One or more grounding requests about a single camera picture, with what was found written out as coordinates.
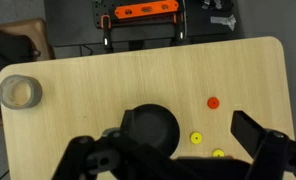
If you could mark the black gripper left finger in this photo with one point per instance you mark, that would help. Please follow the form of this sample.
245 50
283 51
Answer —
88 156

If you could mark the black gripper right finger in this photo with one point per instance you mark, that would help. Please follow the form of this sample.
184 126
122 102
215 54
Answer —
271 150

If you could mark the orange plastic disc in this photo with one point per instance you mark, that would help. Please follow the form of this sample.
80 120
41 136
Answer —
210 100

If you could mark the yellow plastic disc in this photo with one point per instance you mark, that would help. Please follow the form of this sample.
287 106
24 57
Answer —
193 135
215 152

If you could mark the black bowl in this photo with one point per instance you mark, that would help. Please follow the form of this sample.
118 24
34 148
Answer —
154 123

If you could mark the orange black clamp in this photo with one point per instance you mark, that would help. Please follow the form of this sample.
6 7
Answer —
106 36
180 31

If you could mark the black bag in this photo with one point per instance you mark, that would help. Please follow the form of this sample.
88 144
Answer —
8 56

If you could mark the grey tape strip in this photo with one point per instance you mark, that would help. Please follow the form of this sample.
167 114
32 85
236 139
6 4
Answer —
223 21
211 4

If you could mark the brown leather chair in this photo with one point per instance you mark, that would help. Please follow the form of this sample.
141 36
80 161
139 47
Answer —
34 28

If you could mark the grey duct tape roll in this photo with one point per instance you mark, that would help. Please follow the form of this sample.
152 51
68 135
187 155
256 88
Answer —
4 96

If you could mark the orange bracket with holes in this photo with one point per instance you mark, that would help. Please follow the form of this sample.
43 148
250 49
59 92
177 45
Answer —
138 11

